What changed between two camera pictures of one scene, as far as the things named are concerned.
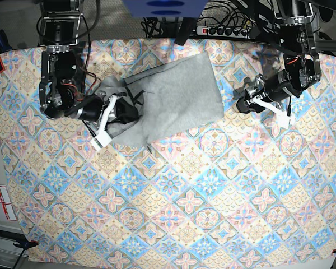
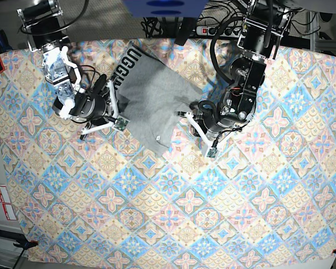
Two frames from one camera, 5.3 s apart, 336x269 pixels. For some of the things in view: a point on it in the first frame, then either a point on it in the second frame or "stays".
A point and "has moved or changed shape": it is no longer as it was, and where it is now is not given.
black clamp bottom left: (25, 245) stays
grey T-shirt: (169, 97) has moved or changed shape
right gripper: (258, 94) to (209, 149)
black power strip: (206, 30) stays
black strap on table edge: (185, 30) stays
